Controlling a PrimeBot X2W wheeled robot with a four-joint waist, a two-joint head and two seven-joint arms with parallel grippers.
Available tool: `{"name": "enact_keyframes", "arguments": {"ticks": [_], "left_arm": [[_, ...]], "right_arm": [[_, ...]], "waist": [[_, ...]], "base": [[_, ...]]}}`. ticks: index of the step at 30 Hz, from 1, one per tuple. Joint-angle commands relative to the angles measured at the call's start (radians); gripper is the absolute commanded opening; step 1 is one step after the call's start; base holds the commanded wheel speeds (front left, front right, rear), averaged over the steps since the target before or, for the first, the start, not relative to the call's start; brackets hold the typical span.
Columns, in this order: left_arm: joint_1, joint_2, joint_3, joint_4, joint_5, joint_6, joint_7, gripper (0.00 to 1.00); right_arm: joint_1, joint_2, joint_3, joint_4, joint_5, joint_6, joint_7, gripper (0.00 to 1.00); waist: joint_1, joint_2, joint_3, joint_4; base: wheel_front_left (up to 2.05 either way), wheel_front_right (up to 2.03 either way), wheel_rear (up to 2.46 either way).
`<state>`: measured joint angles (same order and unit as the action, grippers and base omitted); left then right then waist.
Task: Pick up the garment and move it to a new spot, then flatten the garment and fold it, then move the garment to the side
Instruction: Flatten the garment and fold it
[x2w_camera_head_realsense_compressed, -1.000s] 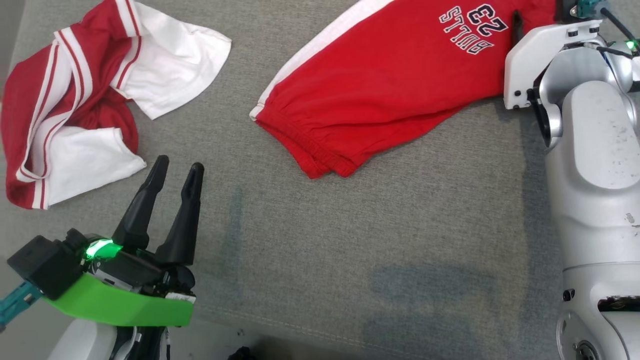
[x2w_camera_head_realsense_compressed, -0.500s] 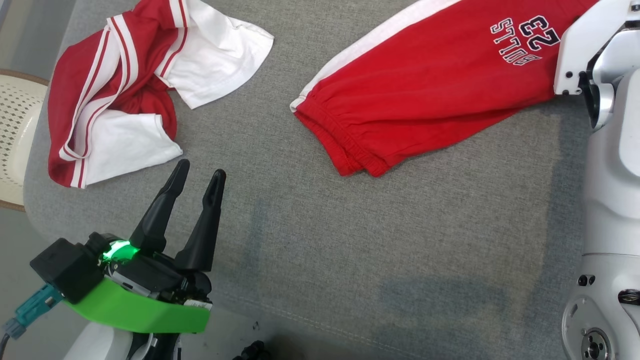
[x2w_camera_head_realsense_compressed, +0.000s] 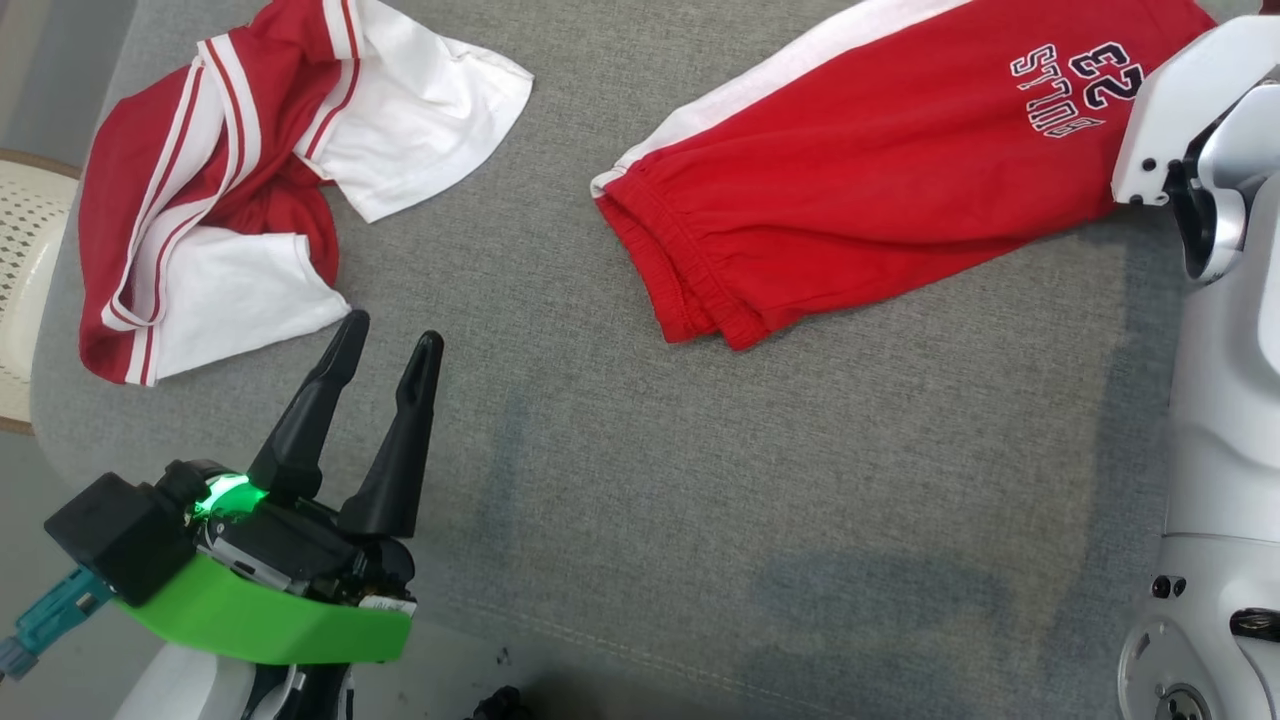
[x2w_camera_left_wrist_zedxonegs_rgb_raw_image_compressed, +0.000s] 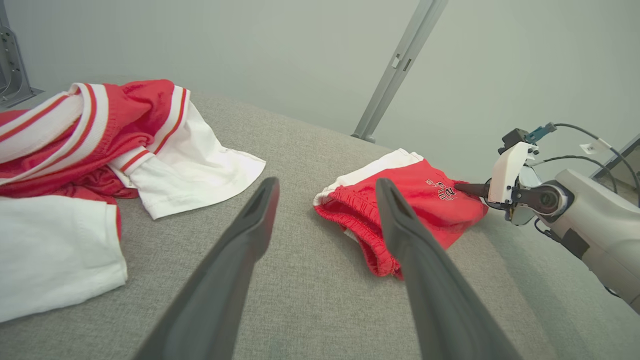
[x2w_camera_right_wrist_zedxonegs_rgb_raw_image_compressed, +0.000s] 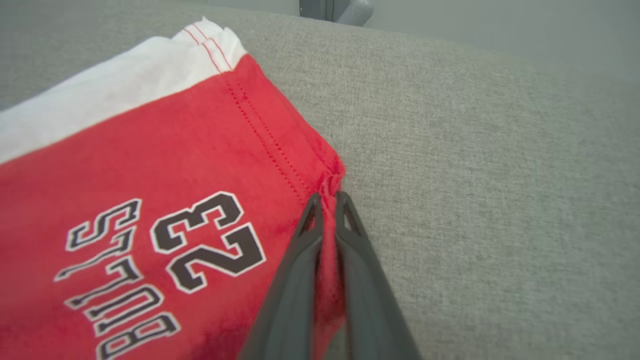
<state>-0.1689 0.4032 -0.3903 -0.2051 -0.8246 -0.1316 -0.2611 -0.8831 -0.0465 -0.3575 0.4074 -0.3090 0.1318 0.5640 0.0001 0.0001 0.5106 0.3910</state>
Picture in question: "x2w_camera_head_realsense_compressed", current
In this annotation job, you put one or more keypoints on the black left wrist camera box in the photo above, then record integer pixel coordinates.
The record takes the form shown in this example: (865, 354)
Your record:
(120, 535)

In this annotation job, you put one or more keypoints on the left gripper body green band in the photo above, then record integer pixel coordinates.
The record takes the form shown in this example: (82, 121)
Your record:
(270, 620)

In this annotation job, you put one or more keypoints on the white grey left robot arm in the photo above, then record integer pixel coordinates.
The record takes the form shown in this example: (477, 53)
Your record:
(190, 690)

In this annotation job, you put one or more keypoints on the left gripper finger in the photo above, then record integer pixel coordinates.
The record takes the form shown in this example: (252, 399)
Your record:
(400, 470)
(300, 440)

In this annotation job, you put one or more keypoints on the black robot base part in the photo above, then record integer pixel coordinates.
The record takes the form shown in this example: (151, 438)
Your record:
(505, 705)

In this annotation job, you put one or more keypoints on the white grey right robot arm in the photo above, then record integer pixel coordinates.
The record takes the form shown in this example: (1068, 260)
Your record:
(1230, 400)

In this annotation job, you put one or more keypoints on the teal left camera connector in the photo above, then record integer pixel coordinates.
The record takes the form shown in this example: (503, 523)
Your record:
(55, 615)

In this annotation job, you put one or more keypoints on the red and white striped shirt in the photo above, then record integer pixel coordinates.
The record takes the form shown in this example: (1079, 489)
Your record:
(420, 110)

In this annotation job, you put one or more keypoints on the red pants with white stripe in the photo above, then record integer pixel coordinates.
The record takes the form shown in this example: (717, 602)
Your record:
(850, 160)

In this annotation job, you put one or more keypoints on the white woven laundry basket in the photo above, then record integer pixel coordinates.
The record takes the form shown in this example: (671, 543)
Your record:
(25, 260)

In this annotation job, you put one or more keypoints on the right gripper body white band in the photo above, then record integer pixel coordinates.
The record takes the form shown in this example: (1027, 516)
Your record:
(1170, 90)

